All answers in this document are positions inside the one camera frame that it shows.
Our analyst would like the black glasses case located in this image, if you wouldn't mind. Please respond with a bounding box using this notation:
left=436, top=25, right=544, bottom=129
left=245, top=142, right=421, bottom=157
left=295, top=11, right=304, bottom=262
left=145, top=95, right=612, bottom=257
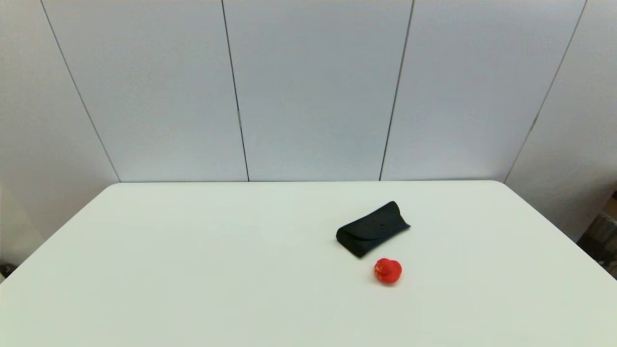
left=335, top=201, right=411, bottom=259

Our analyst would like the red rubber duck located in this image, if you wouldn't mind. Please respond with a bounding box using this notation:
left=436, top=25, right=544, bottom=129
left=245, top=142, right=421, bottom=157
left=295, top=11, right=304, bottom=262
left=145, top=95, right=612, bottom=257
left=374, top=258, right=403, bottom=286

